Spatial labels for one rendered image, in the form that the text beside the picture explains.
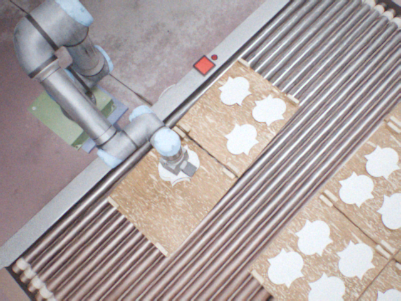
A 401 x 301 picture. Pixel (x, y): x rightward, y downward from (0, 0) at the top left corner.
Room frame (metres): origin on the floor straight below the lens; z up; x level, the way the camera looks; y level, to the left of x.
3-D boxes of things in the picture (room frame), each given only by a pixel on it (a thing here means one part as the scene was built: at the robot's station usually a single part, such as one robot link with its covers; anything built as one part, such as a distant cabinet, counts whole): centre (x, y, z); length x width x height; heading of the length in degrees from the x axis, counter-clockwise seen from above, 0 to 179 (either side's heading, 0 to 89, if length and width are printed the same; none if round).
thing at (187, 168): (0.35, 0.08, 1.15); 0.12 x 0.09 x 0.16; 48
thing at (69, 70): (0.73, 0.47, 1.13); 0.13 x 0.12 x 0.14; 122
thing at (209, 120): (0.57, -0.18, 0.93); 0.41 x 0.35 x 0.02; 129
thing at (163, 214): (0.31, 0.14, 0.93); 0.41 x 0.35 x 0.02; 129
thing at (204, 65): (0.84, -0.08, 0.92); 0.06 x 0.06 x 0.01; 36
